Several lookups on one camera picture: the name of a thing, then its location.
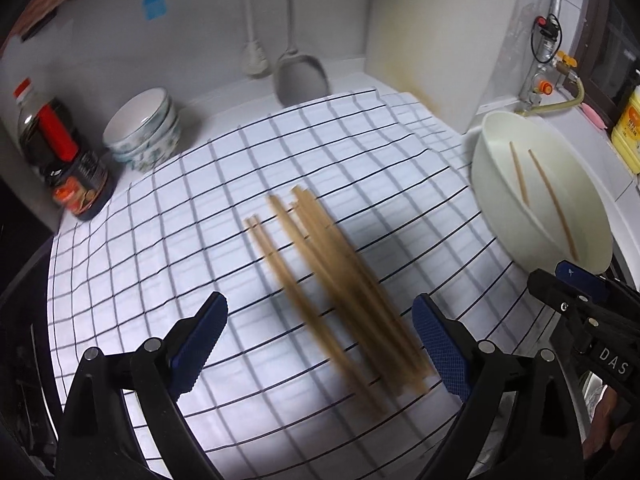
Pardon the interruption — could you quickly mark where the dark window frame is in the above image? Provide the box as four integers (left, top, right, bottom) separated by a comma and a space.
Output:
570, 0, 640, 126

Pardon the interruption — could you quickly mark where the dark sauce jar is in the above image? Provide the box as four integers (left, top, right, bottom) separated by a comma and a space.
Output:
47, 149, 117, 221

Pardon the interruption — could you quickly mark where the white plastic utensil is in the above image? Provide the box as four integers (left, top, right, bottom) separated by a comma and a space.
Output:
239, 0, 274, 79

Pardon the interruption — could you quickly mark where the blue patterned bowl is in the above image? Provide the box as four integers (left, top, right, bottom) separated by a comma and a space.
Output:
102, 87, 173, 155
122, 125, 182, 173
112, 102, 180, 163

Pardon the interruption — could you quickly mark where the yellow gas hose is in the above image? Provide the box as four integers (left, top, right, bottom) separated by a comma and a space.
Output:
520, 77, 586, 118

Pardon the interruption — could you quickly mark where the person's right hand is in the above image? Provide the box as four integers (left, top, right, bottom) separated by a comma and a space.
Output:
582, 385, 623, 461

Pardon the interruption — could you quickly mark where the large white bowl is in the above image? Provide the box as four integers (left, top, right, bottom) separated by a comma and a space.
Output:
471, 111, 613, 275

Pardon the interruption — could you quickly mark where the yellow oil bottle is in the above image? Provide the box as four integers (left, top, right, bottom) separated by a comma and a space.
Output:
610, 82, 640, 176

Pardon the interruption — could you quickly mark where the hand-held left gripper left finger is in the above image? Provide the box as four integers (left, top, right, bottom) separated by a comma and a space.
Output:
60, 291, 229, 480

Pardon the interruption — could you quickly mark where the white cutting board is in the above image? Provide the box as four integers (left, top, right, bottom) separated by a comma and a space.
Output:
365, 0, 521, 133

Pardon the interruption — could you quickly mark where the slim wooden chopstick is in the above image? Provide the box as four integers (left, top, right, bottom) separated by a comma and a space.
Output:
528, 150, 580, 262
509, 141, 531, 207
252, 214, 390, 411
244, 217, 381, 416

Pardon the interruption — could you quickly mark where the pink plastic object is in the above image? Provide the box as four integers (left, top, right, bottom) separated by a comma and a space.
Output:
579, 102, 608, 131

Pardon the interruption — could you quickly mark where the white checked cloth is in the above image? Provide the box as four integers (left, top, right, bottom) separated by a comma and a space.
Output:
47, 89, 566, 480

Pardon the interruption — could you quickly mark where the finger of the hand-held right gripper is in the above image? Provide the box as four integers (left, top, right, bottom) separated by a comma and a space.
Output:
527, 268, 608, 322
555, 260, 640, 311

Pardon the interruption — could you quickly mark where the pile of wooden chopsticks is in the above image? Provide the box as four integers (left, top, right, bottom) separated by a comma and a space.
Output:
267, 185, 437, 401

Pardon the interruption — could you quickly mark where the dark sauce bottle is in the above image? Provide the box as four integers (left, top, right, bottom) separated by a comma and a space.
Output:
14, 78, 83, 181

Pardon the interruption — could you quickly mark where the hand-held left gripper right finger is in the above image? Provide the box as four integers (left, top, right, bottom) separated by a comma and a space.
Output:
411, 294, 591, 480

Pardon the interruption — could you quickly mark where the metal spatula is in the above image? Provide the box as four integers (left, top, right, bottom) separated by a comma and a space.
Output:
272, 0, 332, 108

